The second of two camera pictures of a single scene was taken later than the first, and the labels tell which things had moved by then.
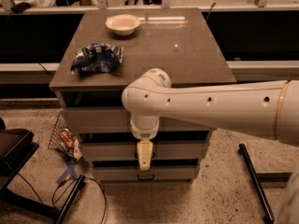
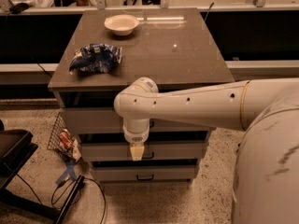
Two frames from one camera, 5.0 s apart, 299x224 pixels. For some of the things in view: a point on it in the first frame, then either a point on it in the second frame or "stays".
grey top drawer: [117, 119] stays
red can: [67, 139] stays
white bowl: [122, 24] stays
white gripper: [145, 133] -> [135, 137]
